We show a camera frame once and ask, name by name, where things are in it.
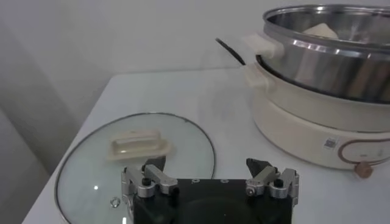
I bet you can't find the glass lid with cream handle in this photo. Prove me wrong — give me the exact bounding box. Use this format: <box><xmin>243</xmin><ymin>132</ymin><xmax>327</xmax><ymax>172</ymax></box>
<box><xmin>54</xmin><ymin>111</ymin><xmax>217</xmax><ymax>224</ymax></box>

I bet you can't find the white steamed baozi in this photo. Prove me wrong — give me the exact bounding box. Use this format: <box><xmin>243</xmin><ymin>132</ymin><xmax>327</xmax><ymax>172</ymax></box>
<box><xmin>302</xmin><ymin>23</ymin><xmax>339</xmax><ymax>40</ymax></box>

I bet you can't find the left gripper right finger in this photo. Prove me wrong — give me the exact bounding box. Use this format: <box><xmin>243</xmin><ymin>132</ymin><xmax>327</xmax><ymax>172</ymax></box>
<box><xmin>245</xmin><ymin>157</ymin><xmax>300</xmax><ymax>200</ymax></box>

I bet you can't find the steel steamer basket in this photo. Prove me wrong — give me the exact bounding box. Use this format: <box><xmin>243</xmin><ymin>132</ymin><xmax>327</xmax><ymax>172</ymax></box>
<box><xmin>242</xmin><ymin>3</ymin><xmax>390</xmax><ymax>104</ymax></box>

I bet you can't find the cream electric cooker base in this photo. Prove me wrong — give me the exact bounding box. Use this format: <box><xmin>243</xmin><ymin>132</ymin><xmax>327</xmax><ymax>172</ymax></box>
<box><xmin>243</xmin><ymin>54</ymin><xmax>390</xmax><ymax>180</ymax></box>

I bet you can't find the black cooker power cable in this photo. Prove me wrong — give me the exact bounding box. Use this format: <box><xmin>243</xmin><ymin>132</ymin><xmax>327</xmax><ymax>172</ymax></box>
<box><xmin>214</xmin><ymin>37</ymin><xmax>246</xmax><ymax>66</ymax></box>

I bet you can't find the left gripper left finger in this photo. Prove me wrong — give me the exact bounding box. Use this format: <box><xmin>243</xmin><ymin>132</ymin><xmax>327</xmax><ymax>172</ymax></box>
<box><xmin>121</xmin><ymin>155</ymin><xmax>179</xmax><ymax>198</ymax></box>

